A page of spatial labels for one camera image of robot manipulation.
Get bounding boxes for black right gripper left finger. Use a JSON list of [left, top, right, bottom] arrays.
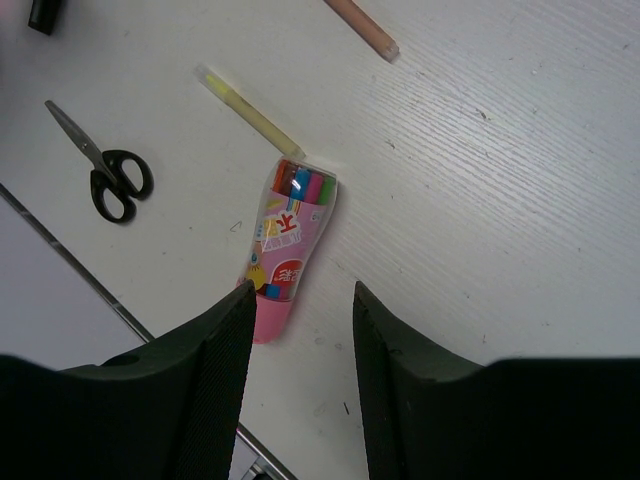
[[1, 282, 256, 479]]

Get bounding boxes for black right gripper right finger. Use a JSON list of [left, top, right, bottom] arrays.
[[353, 283, 639, 479]]

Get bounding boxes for pink marker set tube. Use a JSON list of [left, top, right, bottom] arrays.
[[238, 157, 338, 344]]

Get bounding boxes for yellow highlighter pen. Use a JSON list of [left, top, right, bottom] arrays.
[[194, 64, 306, 160]]

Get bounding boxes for orange-pink highlighter pen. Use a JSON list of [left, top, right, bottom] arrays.
[[325, 0, 400, 63]]

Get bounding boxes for pink cap black highlighter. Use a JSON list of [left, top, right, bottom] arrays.
[[28, 0, 63, 36]]

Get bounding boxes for black handled scissors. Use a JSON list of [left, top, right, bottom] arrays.
[[44, 100, 154, 225]]

